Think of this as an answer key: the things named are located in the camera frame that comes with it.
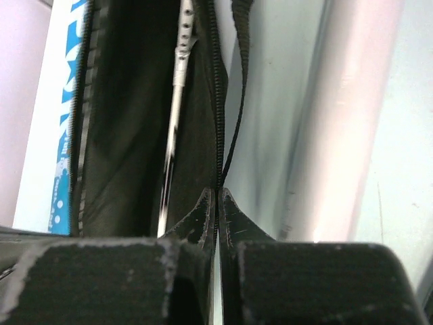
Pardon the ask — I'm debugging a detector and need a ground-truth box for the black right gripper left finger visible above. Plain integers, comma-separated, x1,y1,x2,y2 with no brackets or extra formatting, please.
1,189,215,324

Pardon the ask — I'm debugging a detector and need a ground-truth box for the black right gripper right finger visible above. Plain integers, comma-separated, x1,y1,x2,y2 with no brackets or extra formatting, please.
218,188,428,324

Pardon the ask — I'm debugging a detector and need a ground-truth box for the blue sport racket cover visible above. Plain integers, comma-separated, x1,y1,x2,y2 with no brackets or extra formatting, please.
13,1,88,235

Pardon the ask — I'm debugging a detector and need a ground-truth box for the white shuttlecock tube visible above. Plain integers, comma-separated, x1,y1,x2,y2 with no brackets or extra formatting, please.
278,1,403,242

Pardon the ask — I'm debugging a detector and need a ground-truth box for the black sport racket cover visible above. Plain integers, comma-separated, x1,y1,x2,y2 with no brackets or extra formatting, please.
69,1,233,237

